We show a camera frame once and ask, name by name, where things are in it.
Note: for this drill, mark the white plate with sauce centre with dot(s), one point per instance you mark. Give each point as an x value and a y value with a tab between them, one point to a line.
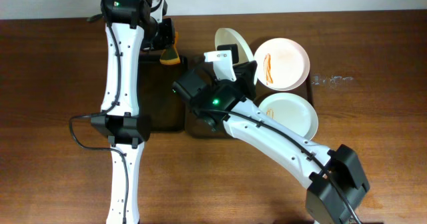
225	36

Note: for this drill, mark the large brown tray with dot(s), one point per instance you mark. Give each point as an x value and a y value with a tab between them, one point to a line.
202	131

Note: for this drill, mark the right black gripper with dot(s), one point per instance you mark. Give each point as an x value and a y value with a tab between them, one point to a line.
249	70

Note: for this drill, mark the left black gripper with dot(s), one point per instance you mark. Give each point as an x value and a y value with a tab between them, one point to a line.
167	32

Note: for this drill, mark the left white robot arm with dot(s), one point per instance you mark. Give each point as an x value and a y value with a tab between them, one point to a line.
131	26

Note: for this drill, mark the white plate top right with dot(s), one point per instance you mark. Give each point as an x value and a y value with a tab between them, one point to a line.
283	64

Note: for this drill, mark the green yellow sponge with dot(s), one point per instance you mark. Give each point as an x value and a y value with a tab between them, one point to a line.
170	55

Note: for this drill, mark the small black tray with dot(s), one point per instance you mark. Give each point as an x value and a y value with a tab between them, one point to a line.
156	98

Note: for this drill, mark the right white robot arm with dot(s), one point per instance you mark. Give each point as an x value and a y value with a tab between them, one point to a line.
334	180

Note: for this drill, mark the white plate bottom right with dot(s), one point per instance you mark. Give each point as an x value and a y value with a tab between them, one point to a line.
293	112

